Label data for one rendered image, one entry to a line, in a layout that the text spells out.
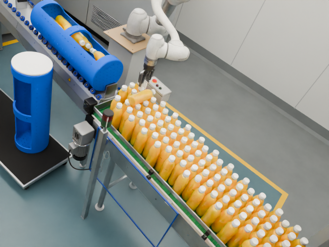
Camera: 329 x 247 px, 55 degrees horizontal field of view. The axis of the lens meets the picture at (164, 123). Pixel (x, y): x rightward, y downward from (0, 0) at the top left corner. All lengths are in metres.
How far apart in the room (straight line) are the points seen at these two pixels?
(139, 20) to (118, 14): 1.50
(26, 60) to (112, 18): 2.21
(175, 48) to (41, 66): 0.99
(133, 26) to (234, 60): 2.43
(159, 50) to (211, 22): 3.05
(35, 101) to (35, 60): 0.30
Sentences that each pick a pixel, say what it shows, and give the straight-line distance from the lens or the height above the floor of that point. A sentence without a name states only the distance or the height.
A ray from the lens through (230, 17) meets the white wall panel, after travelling 4.92.
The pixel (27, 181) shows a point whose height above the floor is 0.15.
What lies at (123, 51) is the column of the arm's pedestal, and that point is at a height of 0.91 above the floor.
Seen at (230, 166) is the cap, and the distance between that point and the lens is 2.07.
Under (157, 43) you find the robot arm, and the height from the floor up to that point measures 1.53.
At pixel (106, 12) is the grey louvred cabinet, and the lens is 4.57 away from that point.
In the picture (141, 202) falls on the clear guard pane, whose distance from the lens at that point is 2.17.
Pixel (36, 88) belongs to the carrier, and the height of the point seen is 0.91.
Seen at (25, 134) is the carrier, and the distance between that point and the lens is 3.16.
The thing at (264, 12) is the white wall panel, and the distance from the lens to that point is 4.72.
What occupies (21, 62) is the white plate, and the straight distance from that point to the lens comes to 2.49.
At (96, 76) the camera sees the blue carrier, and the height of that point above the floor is 1.12.
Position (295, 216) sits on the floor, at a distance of 3.77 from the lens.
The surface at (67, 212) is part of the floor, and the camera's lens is 2.88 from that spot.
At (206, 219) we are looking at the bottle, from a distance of 1.94.
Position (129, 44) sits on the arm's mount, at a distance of 2.97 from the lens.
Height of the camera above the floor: 2.53
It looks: 42 degrees down
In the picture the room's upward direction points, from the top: 23 degrees clockwise
